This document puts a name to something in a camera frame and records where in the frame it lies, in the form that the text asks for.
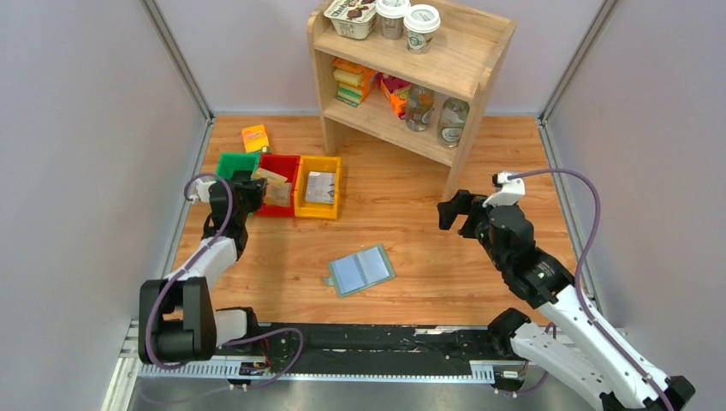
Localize tan card with logo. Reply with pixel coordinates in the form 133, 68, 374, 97
264, 182, 293, 207

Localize teal card holder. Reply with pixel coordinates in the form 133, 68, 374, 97
322, 244, 396, 298

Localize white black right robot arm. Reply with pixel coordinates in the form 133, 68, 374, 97
437, 190, 696, 410

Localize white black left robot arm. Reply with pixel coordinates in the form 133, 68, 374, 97
138, 173, 267, 370

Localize green plastic bin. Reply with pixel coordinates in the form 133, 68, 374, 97
217, 152, 259, 181

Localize red plastic bin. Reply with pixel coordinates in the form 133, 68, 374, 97
255, 154, 301, 217

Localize orange yellow snack box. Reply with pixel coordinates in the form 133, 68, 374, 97
241, 124, 271, 154

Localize yellow plastic bin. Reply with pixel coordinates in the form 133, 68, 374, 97
294, 155, 342, 220

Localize white packet in yellow bin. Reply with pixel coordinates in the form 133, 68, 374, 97
305, 171, 336, 205

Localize right clear glass bottle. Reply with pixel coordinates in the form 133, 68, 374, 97
437, 97, 470, 148

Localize clear glass bottle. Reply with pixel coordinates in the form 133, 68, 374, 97
437, 97, 470, 148
405, 84, 435, 132

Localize left clear glass bottle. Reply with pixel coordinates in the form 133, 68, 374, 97
405, 84, 435, 132

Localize orange red snack box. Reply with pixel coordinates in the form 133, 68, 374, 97
379, 73, 412, 120

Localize wooden shelf unit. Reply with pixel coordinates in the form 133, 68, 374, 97
306, 1, 517, 200

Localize stack of sponges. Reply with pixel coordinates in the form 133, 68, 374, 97
332, 57, 378, 107

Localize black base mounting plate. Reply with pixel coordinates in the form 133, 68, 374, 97
217, 323, 530, 391

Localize right coffee cup white lid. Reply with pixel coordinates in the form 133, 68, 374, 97
403, 4, 441, 54

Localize coffee cup white lid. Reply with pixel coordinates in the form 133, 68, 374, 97
403, 4, 441, 54
376, 0, 410, 40

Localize left coffee cup white lid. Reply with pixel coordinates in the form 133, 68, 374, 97
376, 0, 410, 40

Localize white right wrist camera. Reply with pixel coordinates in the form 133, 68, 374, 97
483, 171, 526, 208

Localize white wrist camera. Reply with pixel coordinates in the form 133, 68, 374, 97
483, 171, 526, 208
184, 177, 216, 204

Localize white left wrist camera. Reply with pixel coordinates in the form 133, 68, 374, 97
184, 177, 216, 204

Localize aluminium frame rail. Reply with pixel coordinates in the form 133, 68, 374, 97
102, 320, 653, 411

